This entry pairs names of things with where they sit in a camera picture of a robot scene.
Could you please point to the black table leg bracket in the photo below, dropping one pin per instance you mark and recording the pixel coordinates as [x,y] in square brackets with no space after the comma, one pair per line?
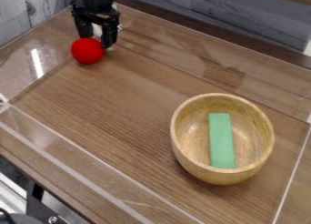
[38,210]

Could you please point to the clear acrylic table barrier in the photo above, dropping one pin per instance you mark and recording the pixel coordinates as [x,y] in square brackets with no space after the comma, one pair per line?
[86,128]

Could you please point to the red felt radish toy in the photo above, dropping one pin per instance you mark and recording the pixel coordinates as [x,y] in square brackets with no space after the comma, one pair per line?
[89,51]

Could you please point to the wooden bowl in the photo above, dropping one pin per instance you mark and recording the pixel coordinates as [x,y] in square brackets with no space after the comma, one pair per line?
[254,137]

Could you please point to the green rectangular block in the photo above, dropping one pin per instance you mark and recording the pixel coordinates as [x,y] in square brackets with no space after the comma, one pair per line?
[222,146]

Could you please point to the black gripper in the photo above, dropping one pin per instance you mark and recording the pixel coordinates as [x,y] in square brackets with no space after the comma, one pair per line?
[97,12]

